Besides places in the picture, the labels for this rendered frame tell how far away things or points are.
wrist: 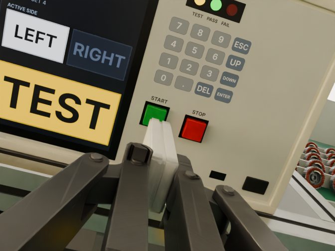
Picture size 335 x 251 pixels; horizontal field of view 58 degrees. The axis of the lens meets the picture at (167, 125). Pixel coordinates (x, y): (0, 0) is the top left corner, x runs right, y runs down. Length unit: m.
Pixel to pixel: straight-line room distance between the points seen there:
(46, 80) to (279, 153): 0.22
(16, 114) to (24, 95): 0.02
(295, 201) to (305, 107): 0.14
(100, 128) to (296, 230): 0.21
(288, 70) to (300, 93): 0.02
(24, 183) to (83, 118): 0.07
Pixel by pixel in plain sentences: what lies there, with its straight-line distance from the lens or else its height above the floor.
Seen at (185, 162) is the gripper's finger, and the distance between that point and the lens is 0.17.
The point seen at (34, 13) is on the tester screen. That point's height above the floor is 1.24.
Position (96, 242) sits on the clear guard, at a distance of 0.30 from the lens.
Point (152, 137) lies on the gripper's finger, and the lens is 0.17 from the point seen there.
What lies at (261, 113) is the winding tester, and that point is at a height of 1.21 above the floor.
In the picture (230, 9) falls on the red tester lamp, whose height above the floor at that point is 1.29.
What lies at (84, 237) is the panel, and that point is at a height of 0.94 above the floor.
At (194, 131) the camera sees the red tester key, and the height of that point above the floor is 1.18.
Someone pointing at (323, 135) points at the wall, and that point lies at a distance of 8.01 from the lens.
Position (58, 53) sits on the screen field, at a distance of 0.27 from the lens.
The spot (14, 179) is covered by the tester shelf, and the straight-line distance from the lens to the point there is 0.29.
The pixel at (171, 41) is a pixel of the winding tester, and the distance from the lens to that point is 0.26.
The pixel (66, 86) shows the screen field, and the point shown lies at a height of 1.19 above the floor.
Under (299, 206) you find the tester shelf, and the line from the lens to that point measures 0.39.
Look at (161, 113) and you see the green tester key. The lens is 0.27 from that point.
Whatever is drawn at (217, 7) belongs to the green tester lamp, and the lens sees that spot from 0.27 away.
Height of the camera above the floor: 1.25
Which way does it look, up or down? 16 degrees down
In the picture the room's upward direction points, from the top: 18 degrees clockwise
